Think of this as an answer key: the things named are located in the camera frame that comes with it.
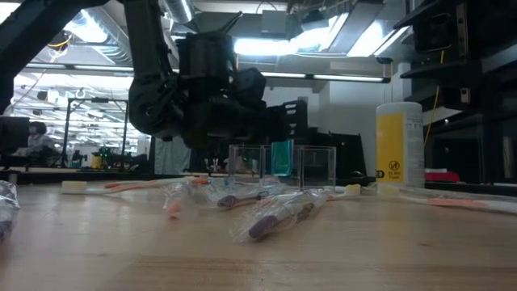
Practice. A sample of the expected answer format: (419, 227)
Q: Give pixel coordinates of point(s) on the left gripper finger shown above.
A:
(274, 125)
(297, 121)

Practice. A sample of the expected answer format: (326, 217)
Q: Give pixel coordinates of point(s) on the orange white toothbrush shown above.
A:
(353, 190)
(137, 186)

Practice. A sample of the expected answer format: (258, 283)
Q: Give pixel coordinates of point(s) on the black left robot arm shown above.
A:
(149, 60)

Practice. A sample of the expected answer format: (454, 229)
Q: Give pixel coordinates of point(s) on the clear acrylic organizer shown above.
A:
(319, 161)

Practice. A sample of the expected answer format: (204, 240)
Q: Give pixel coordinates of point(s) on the black partition curtain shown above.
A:
(347, 153)

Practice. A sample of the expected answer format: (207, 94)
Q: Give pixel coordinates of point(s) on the long ceiling light strip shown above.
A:
(343, 77)

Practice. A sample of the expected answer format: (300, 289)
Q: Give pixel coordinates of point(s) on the gray hanging cloth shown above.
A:
(169, 157)

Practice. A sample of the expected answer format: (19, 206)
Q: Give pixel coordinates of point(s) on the white canister yellow label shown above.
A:
(400, 145)

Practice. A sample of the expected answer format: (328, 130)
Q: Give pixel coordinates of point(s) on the yellow container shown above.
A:
(96, 161)

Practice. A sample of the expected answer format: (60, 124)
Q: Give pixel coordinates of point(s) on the red flat box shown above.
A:
(442, 176)

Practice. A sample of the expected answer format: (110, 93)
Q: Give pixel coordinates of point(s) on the long wooden workbench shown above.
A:
(48, 173)

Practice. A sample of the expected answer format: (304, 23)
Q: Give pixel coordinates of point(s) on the person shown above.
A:
(38, 139)

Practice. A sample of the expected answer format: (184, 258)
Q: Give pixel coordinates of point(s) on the black monitor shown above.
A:
(14, 137)

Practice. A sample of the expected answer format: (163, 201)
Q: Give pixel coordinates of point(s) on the silver ventilation duct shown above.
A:
(179, 10)

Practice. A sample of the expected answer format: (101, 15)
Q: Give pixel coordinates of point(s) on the tall black metal frame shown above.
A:
(66, 133)

